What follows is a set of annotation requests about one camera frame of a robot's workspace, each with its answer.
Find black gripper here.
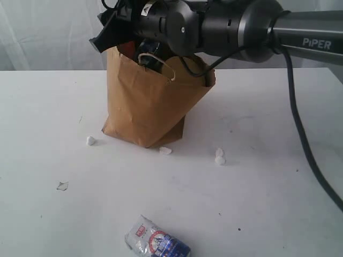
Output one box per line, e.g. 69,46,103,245
88,0,172,54

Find spaghetti packet blue and orange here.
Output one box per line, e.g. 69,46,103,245
135,39,162,70

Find brown paper bag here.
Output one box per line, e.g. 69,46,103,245
102,48,216,148

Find small white foam piece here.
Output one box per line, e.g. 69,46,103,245
215,148,224,157
159,147,172,155
86,136,96,146
215,156,226,165

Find brown paper pouch orange label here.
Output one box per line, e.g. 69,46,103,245
117,41,136,59

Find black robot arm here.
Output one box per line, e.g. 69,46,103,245
90,1,342,65

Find white backdrop curtain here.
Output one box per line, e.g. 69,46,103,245
0,0,343,72

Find small clear plastic scrap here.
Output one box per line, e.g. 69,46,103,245
56,182,69,191

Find white blue sugar packet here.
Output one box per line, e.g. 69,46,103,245
124,215,191,257

